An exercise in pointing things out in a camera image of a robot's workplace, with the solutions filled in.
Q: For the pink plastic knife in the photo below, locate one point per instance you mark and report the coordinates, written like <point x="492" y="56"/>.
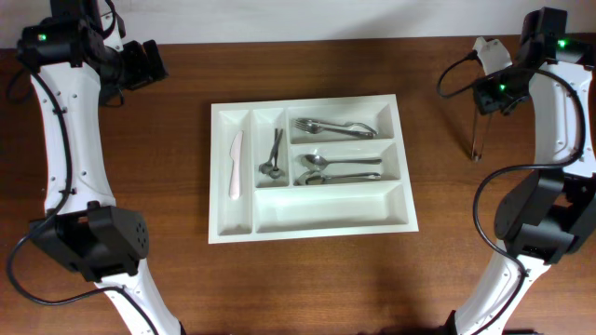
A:
<point x="235" y="155"/>

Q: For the white cutlery tray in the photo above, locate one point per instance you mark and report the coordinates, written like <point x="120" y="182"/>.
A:
<point x="277" y="209"/>

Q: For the large metal spoon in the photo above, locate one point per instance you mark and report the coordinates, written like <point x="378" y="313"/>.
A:
<point x="318" y="163"/>
<point x="315" y="177"/>

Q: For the small metal teaspoon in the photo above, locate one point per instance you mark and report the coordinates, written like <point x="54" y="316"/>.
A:
<point x="267" y="166"/>
<point x="275" y="173"/>

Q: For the metal chopstick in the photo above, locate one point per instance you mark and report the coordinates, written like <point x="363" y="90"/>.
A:
<point x="484" y="124"/>
<point x="473" y="152"/>

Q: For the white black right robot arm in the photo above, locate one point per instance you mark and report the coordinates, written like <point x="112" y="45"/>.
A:
<point x="551" y="213"/>

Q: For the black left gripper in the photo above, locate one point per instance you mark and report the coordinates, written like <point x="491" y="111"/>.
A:
<point x="143" y="72"/>

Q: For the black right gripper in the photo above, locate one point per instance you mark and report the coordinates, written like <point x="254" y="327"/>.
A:
<point x="486" y="100"/>

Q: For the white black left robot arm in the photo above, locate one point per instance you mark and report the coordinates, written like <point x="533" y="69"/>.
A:
<point x="79" y="60"/>

